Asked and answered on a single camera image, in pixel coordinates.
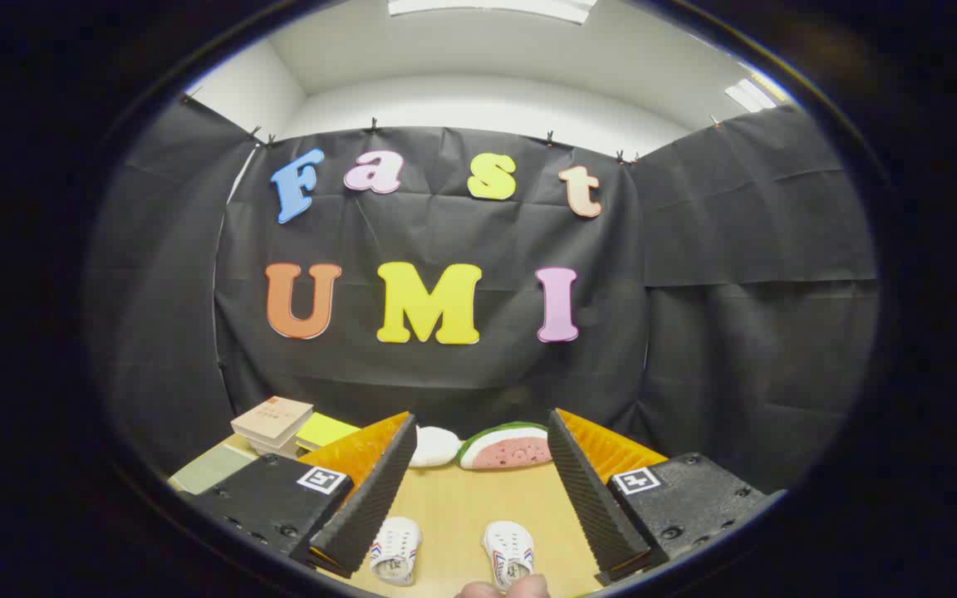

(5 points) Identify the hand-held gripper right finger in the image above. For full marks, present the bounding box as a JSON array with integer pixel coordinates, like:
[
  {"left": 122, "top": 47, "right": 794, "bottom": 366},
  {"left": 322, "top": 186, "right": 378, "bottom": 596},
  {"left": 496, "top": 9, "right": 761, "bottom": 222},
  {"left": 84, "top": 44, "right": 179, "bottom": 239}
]
[{"left": 547, "top": 407, "right": 787, "bottom": 586}]

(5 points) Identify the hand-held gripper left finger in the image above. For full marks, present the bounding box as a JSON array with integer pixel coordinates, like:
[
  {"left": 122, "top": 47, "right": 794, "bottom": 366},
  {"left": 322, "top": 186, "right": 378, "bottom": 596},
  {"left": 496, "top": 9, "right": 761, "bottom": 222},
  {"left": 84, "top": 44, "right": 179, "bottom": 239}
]
[{"left": 182, "top": 411, "right": 418, "bottom": 580}]

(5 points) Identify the white canvas shoe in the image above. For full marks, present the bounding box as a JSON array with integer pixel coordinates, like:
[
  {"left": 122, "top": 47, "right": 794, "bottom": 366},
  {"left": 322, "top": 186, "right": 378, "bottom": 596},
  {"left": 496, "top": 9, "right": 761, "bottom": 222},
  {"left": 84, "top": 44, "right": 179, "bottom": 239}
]
[
  {"left": 482, "top": 520, "right": 536, "bottom": 591},
  {"left": 369, "top": 516, "right": 422, "bottom": 587}
]

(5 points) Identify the green fabric storage box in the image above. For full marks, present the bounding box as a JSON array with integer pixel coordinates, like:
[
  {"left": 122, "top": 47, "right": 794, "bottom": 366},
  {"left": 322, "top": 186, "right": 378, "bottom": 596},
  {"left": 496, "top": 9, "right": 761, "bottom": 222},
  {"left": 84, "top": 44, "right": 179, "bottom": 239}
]
[{"left": 169, "top": 444, "right": 258, "bottom": 497}]

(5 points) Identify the white plush toy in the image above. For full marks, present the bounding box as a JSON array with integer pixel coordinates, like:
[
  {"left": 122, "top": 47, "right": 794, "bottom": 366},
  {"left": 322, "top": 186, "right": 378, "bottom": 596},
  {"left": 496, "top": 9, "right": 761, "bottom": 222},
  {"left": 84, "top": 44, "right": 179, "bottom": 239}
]
[{"left": 409, "top": 425, "right": 463, "bottom": 468}]

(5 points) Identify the yellow book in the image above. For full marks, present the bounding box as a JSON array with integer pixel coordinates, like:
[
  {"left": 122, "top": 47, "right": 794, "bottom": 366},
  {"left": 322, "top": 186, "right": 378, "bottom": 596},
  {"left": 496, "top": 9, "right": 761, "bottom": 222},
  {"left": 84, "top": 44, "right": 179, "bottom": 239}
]
[{"left": 295, "top": 412, "right": 361, "bottom": 453}]

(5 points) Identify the watermelon slice plush toy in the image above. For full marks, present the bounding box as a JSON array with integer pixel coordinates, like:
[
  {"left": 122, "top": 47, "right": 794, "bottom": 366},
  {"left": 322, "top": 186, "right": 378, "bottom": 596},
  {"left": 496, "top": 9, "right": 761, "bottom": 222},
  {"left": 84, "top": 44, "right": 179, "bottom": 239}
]
[{"left": 456, "top": 422, "right": 553, "bottom": 472}]

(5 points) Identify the beige paperback book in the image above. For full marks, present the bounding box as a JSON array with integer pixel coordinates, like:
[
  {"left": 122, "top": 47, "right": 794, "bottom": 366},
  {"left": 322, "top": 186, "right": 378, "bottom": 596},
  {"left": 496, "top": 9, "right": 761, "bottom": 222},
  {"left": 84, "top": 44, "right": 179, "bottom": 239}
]
[{"left": 231, "top": 396, "right": 314, "bottom": 450}]

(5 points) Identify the black backdrop cloth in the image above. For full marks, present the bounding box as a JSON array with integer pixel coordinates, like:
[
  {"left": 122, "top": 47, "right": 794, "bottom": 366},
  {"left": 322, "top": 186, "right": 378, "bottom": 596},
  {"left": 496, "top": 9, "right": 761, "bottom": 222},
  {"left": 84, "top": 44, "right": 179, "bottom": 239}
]
[{"left": 88, "top": 96, "right": 878, "bottom": 493}]

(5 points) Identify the ceiling light panel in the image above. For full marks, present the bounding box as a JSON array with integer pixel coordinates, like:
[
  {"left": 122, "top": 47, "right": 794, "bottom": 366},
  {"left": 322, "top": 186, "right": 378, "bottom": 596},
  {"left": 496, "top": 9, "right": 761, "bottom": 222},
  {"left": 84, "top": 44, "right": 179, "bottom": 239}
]
[
  {"left": 387, "top": 0, "right": 597, "bottom": 25},
  {"left": 724, "top": 78, "right": 778, "bottom": 114}
]

